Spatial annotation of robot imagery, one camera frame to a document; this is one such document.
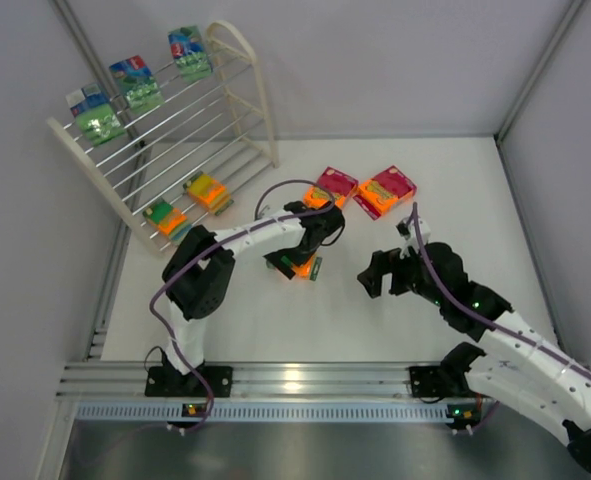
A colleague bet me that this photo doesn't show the orange pink Scrub Mommy box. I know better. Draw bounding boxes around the orange pink Scrub Mommy box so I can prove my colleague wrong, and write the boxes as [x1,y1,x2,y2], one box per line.
[303,166,359,209]

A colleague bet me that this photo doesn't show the orange box barcode side up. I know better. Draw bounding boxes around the orange box barcode side up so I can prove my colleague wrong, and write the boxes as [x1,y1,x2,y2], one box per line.
[183,171,234,215]

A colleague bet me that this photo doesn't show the orange green Sponge Daddy box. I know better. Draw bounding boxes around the orange green Sponge Daddy box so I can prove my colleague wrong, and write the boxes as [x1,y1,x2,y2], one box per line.
[143,198,192,246]

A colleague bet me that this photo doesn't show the blue green Vileda sponge pack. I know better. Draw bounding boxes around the blue green Vileda sponge pack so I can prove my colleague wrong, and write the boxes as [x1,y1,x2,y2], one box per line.
[66,83,125,146]

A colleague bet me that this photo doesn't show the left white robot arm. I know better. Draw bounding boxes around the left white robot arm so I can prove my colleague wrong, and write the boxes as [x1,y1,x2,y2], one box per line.
[149,201,345,395]

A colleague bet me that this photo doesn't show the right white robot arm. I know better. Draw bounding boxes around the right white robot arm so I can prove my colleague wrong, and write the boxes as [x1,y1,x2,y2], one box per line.
[357,217,591,475]

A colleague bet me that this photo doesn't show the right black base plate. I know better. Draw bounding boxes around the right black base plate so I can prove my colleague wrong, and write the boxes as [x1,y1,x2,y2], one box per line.
[408,365,458,400]

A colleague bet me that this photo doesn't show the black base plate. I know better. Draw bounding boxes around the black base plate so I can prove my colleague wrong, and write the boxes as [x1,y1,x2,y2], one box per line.
[408,365,458,400]
[144,364,233,398]

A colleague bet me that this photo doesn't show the cream chrome wire shelf rack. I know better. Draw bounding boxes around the cream chrome wire shelf rack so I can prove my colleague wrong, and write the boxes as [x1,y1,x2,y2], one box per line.
[48,21,279,255]

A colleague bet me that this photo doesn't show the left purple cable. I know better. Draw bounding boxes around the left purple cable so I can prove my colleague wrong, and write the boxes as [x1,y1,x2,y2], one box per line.
[148,179,336,435]

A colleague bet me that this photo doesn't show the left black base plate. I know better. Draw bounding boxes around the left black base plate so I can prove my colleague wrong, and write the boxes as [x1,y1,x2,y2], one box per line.
[144,364,233,398]

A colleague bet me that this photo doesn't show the aluminium mounting rail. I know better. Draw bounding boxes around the aluminium mounting rail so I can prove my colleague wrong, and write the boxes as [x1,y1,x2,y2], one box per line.
[56,362,497,426]

